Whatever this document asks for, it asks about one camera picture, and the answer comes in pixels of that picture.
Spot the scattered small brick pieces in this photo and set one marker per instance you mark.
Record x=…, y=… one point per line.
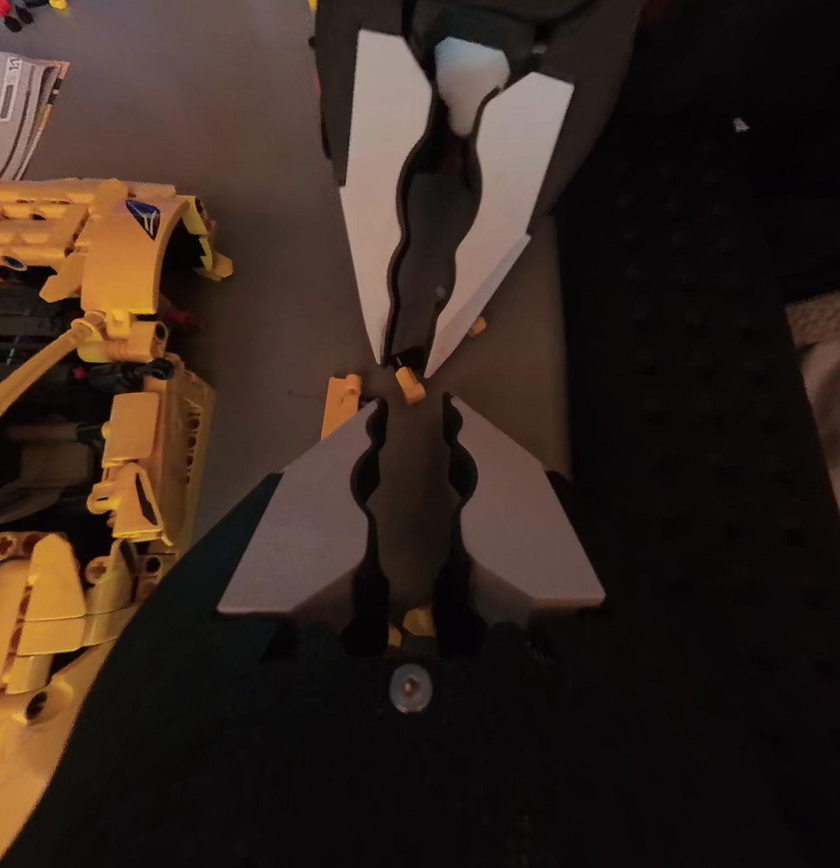
x=26, y=15

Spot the yellow brick beam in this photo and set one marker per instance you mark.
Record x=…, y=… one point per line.
x=338, y=407

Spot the black perforated mat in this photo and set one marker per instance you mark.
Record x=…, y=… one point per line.
x=698, y=407

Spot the yellow connector with grey axle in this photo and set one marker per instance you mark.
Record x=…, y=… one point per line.
x=477, y=327

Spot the small yellow brick connector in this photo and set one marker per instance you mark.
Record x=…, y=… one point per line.
x=414, y=620
x=411, y=385

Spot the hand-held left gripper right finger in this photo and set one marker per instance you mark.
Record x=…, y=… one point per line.
x=522, y=536

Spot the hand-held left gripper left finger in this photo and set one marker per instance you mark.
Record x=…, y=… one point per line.
x=305, y=536

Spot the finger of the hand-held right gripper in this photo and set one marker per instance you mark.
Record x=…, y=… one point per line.
x=515, y=176
x=376, y=169

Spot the yellow toy brick car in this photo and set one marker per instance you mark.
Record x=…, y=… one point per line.
x=115, y=244

